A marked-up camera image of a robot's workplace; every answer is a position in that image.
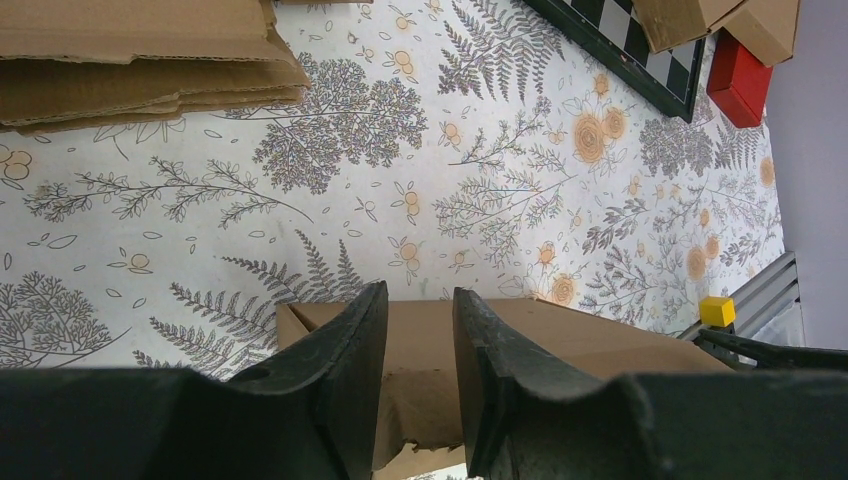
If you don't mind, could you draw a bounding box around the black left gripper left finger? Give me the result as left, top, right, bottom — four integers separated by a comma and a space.
1, 282, 388, 479

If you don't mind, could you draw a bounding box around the floral patterned table mat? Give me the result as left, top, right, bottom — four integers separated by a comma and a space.
1, 1, 785, 381

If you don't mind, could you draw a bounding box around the brown cardboard box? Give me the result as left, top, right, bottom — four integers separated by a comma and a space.
275, 298, 733, 480

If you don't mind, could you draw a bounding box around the stack of flat cardboard sheets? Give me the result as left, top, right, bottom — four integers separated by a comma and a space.
1, 1, 310, 133

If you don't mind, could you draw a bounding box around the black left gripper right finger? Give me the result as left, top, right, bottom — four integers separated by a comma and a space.
453, 288, 847, 479

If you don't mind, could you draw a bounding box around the aluminium rail frame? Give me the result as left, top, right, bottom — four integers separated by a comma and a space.
676, 252, 806, 347

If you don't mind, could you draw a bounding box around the yellow block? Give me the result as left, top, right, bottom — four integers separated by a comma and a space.
699, 296, 736, 328

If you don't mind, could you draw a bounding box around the folded cardboard box front right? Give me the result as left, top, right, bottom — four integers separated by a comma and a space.
717, 0, 801, 67

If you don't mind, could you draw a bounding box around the folded cardboard box front centre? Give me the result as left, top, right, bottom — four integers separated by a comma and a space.
632, 0, 747, 53

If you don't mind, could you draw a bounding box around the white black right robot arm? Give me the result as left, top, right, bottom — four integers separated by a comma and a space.
693, 329, 847, 372

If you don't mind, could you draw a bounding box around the red box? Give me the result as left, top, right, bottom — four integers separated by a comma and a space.
706, 31, 773, 128

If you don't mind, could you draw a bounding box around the black white checkerboard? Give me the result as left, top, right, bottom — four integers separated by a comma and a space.
527, 0, 706, 123

